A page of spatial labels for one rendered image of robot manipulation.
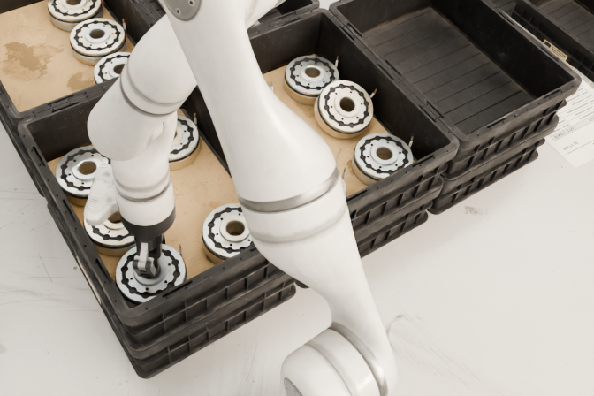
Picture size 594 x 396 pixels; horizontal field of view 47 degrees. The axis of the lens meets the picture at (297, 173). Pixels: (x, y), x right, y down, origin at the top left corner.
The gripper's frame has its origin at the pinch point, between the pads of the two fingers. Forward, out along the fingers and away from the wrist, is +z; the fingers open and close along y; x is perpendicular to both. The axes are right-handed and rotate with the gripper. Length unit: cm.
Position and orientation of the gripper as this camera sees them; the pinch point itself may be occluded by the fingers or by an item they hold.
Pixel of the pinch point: (155, 255)
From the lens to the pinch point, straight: 106.8
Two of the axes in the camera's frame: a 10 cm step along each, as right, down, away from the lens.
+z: -0.8, 6.0, 7.9
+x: -10.0, -0.9, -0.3
